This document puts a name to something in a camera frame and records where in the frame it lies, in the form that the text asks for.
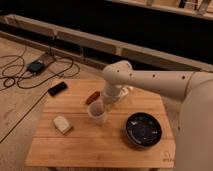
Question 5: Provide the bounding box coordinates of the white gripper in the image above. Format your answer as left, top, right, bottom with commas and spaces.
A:
101, 91, 123, 111

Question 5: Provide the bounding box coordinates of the translucent white cup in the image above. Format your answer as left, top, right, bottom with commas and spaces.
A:
87, 100, 107, 126

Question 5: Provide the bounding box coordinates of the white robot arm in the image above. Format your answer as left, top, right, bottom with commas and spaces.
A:
102, 61, 213, 171

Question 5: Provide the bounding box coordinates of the dark ceramic bowl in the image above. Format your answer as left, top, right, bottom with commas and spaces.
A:
125, 112, 162, 148

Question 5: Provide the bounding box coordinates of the brown red bar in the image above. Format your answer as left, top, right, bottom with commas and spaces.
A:
85, 91, 100, 105

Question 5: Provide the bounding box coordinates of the black phone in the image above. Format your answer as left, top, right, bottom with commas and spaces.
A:
48, 82, 68, 96

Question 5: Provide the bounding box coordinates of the wooden table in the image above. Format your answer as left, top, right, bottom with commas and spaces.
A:
26, 79, 174, 168

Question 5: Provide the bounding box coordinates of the blue power adapter box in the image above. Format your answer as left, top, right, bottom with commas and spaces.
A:
27, 61, 45, 74

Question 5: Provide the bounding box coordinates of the long wooden rail frame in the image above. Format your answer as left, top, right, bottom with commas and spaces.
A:
0, 14, 213, 72

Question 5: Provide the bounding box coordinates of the black floor cable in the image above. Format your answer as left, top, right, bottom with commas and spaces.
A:
0, 39, 81, 144

